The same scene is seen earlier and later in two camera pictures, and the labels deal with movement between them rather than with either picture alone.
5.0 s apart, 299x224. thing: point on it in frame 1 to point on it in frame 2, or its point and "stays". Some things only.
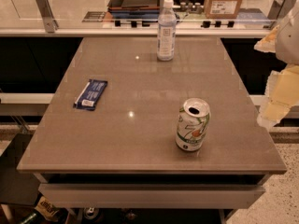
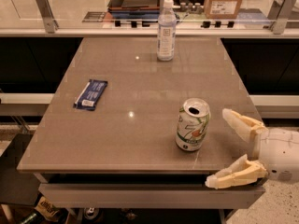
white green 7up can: [193, 116] stays
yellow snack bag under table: [47, 208] stays
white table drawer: [150, 196] stays
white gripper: [288, 39] to [279, 154]
